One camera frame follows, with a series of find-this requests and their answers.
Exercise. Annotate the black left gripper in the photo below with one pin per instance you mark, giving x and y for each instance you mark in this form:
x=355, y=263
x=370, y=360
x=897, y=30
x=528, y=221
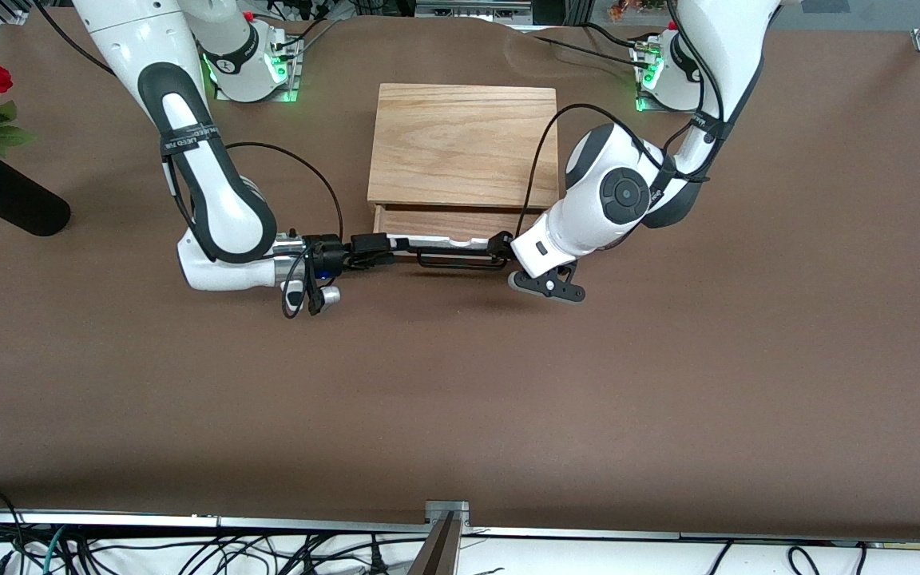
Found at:
x=499, y=240

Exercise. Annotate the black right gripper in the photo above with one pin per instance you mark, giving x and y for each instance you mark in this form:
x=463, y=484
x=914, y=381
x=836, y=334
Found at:
x=329, y=251

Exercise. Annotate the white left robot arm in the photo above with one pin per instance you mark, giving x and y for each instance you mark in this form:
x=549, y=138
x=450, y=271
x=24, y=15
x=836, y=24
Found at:
x=588, y=216

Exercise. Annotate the light wooden drawer cabinet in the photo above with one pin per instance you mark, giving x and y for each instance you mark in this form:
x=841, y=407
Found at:
x=464, y=144

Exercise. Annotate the black cylindrical vase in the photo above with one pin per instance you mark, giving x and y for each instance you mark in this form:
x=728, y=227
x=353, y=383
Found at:
x=17, y=204

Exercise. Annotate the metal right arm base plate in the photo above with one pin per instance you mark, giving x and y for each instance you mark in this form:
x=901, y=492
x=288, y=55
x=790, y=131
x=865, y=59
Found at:
x=288, y=68

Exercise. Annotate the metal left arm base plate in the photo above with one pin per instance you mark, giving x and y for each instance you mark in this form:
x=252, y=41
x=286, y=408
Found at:
x=645, y=76

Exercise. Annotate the grey metal camera bracket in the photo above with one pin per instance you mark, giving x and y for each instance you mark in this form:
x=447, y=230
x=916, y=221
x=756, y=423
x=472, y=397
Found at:
x=444, y=539

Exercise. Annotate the aluminium table edge rail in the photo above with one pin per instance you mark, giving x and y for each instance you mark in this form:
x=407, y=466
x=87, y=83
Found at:
x=188, y=521

